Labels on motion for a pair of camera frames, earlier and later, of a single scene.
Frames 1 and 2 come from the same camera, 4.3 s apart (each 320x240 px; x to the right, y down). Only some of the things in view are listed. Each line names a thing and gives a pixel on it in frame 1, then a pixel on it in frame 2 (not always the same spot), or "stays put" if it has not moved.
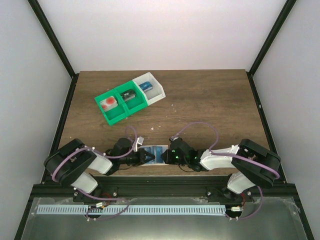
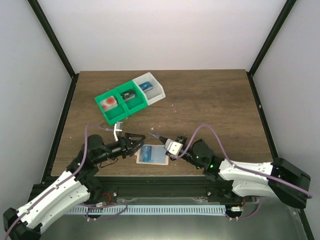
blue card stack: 146,86 stays put
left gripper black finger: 150,155 → 137,142
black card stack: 128,94 stays put
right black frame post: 286,9 stays put
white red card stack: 108,103 stays put
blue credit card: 159,151 → 156,135
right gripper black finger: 163,155 → 164,139
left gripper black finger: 149,160 → 142,142
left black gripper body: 135,160 → 125,151
